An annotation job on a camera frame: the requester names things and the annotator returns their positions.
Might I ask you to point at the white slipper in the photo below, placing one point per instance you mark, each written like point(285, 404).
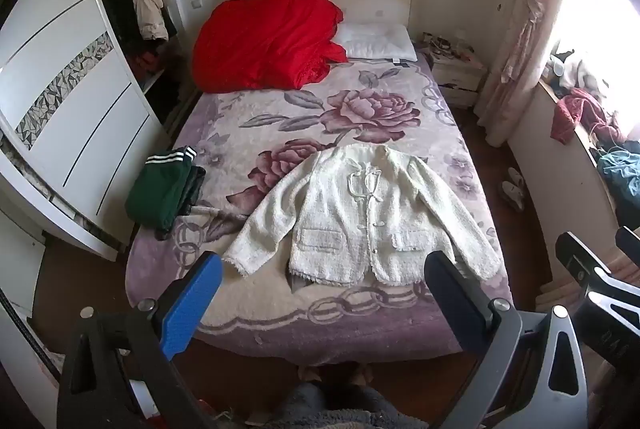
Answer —
point(512, 196)
point(516, 176)

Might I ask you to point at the green folded striped garment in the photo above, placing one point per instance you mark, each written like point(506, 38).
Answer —
point(157, 189)

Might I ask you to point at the white wardrobe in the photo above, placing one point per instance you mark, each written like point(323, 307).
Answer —
point(75, 119)

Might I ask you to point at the dark hanging clothes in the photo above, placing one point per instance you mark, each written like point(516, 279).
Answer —
point(112, 4)

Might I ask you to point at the white pillow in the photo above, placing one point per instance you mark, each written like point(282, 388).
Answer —
point(375, 40)

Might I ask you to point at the red knitted garment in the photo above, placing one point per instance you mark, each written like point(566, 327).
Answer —
point(575, 111)

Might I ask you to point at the teal garment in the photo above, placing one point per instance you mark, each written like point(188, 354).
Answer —
point(620, 181)

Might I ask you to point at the white and black clothes pile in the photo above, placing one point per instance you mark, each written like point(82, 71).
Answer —
point(575, 69)

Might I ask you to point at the white tweed jacket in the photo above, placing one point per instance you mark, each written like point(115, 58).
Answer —
point(350, 219)

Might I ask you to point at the nightstand clutter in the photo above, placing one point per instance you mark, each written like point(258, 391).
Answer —
point(445, 45)

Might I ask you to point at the beige patterned curtain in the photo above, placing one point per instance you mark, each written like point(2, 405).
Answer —
point(530, 19)

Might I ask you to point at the white nightstand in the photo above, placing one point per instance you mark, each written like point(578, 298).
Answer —
point(457, 76)

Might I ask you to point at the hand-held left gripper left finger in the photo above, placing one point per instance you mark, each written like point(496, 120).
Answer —
point(192, 304)

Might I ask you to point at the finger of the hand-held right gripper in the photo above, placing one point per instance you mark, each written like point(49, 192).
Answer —
point(631, 241)
point(580, 259)

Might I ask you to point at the red duvet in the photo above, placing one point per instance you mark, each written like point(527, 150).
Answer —
point(265, 41)

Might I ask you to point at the red and dark shelf clothes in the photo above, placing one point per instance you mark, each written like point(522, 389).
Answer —
point(147, 64)

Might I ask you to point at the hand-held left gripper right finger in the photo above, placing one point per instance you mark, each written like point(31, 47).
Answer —
point(450, 294)

